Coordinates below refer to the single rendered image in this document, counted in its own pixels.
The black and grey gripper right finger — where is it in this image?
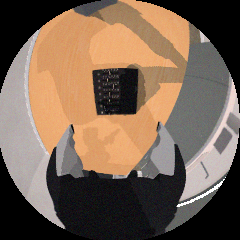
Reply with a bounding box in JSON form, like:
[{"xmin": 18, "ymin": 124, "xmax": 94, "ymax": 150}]
[{"xmin": 146, "ymin": 121, "xmax": 186, "ymax": 214}]

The black lighting desk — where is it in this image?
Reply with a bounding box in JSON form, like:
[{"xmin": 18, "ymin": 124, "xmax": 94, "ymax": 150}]
[{"xmin": 92, "ymin": 68, "xmax": 138, "ymax": 115}]

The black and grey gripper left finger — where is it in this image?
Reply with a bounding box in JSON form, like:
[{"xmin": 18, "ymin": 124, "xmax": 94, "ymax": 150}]
[{"xmin": 46, "ymin": 124, "xmax": 84, "ymax": 213}]

